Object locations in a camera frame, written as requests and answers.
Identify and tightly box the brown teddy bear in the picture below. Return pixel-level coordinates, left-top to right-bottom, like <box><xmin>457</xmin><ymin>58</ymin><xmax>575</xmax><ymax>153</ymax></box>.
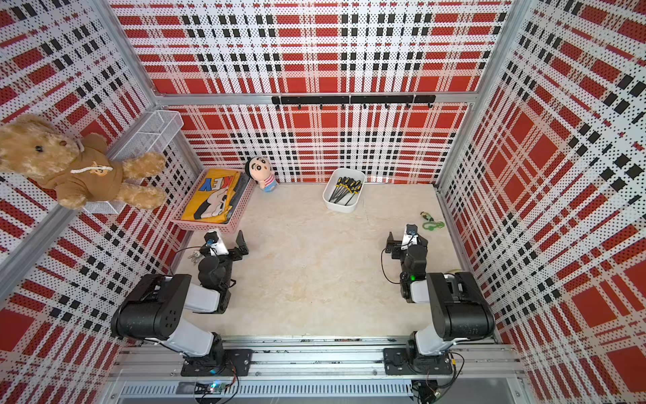
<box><xmin>1</xmin><ymin>114</ymin><xmax>167</xmax><ymax>210</ymax></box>

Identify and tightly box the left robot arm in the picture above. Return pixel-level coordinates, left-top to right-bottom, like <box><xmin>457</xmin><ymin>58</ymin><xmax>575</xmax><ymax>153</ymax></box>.
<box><xmin>111</xmin><ymin>229</ymin><xmax>249</xmax><ymax>366</ymax></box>

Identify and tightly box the pink perforated basket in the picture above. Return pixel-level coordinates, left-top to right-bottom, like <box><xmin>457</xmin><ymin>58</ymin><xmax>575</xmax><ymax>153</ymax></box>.
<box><xmin>172</xmin><ymin>168</ymin><xmax>256</xmax><ymax>233</ymax></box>

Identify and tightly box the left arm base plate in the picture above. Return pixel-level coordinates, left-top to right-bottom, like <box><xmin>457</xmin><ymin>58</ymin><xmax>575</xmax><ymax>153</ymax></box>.
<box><xmin>181</xmin><ymin>349</ymin><xmax>253</xmax><ymax>377</ymax></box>

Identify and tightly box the cartoon boy plush doll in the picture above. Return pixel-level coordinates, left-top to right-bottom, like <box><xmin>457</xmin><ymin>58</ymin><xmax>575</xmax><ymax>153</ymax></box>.
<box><xmin>245</xmin><ymin>156</ymin><xmax>278</xmax><ymax>193</ymax></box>

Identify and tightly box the black yellow file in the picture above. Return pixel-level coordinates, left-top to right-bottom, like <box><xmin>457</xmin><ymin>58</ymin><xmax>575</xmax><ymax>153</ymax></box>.
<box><xmin>336</xmin><ymin>178</ymin><xmax>361</xmax><ymax>203</ymax></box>
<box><xmin>329</xmin><ymin>177</ymin><xmax>354</xmax><ymax>203</ymax></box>
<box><xmin>328</xmin><ymin>177</ymin><xmax>347</xmax><ymax>202</ymax></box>
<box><xmin>346</xmin><ymin>181</ymin><xmax>363</xmax><ymax>205</ymax></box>
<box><xmin>332</xmin><ymin>177</ymin><xmax>355</xmax><ymax>203</ymax></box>

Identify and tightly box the white plastic storage box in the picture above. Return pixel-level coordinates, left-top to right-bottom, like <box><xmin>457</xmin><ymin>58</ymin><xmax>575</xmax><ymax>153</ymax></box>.
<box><xmin>322</xmin><ymin>168</ymin><xmax>367</xmax><ymax>213</ymax></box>

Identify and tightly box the black wall hook rail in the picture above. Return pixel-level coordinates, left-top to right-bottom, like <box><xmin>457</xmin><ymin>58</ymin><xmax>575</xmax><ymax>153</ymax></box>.
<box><xmin>271</xmin><ymin>94</ymin><xmax>437</xmax><ymax>108</ymax></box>

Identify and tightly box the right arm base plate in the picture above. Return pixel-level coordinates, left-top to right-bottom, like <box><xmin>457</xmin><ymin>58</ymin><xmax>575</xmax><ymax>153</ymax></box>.
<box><xmin>383</xmin><ymin>348</ymin><xmax>454</xmax><ymax>376</ymax></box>

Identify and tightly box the white wire wall basket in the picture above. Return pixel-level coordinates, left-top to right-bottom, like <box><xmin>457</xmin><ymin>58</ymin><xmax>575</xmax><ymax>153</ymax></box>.
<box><xmin>83</xmin><ymin>109</ymin><xmax>183</xmax><ymax>215</ymax></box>

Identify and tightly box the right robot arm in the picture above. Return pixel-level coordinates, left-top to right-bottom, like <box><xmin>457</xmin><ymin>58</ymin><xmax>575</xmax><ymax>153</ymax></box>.
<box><xmin>384</xmin><ymin>224</ymin><xmax>495</xmax><ymax>359</ymax></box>

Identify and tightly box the yellow printed folded cloth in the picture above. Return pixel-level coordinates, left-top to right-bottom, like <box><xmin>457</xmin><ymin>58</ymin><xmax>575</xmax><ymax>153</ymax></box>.
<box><xmin>181</xmin><ymin>168</ymin><xmax>241</xmax><ymax>224</ymax></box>

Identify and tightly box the small green circuit board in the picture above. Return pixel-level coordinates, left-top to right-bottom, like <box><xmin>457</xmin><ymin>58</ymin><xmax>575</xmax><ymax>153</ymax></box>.
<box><xmin>193</xmin><ymin>382</ymin><xmax>230</xmax><ymax>396</ymax></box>

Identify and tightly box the aluminium front rail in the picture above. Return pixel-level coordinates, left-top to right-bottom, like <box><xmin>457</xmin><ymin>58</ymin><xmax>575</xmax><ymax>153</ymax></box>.
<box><xmin>109</xmin><ymin>336</ymin><xmax>526</xmax><ymax>381</ymax></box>

